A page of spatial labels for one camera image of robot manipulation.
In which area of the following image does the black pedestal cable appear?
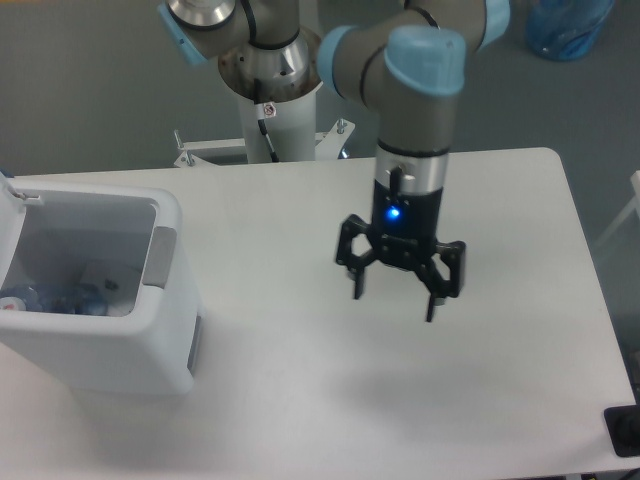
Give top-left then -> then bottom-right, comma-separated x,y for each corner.
252,78 -> 280,164

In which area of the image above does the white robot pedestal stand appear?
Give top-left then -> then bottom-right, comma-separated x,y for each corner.
174,27 -> 355,167

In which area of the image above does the white plastic trash can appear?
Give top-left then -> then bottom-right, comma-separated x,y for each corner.
1,177 -> 202,395

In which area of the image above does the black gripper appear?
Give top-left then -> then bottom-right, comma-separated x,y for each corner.
335,181 -> 467,322

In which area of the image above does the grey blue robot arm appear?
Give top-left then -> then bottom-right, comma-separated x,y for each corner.
158,1 -> 510,308

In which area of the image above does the black device at table edge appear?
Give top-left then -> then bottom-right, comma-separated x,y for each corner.
604,405 -> 639,458

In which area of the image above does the clear plastic water bottle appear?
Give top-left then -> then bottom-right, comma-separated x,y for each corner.
1,284 -> 107,316

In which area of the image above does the white frame at right edge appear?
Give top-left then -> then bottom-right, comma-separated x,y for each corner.
595,170 -> 640,249

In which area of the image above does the white plastic wrapper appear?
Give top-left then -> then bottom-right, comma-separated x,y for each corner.
80,260 -> 141,317

